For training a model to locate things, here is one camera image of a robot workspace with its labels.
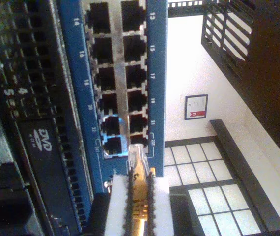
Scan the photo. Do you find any black wall beam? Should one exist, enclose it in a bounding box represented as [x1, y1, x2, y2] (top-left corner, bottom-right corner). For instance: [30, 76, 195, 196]
[210, 119, 280, 232]

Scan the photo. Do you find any blue network switch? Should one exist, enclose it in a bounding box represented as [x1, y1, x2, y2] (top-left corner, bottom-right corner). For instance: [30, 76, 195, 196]
[56, 0, 168, 197]

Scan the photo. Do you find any yellow network cable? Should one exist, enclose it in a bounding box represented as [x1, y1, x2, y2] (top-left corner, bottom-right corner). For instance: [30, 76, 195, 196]
[126, 144, 153, 236]

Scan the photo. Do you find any framed wall sign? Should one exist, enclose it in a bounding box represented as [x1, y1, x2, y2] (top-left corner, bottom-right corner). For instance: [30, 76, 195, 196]
[184, 94, 209, 120]

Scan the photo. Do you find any black rack server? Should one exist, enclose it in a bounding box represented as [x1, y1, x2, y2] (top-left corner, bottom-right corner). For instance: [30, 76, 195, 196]
[0, 0, 99, 236]

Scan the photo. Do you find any black perforated rack post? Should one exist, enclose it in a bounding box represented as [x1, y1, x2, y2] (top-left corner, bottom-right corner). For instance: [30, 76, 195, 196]
[167, 0, 206, 12]

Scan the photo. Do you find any black lattice railing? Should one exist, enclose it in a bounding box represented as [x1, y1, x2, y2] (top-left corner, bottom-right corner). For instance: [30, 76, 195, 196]
[200, 0, 256, 63]

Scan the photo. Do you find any black grid paned window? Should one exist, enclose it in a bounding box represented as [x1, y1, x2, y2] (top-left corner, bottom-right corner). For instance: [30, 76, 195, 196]
[164, 137, 280, 236]

